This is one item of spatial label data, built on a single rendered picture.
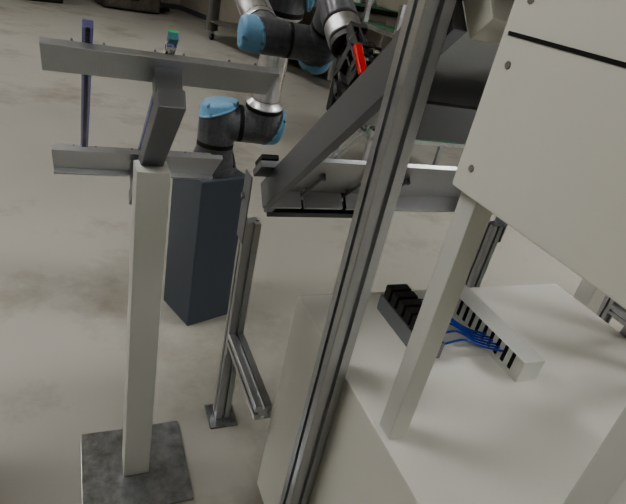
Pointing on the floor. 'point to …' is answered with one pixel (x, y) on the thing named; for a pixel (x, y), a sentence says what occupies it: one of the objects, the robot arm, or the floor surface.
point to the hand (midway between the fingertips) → (366, 127)
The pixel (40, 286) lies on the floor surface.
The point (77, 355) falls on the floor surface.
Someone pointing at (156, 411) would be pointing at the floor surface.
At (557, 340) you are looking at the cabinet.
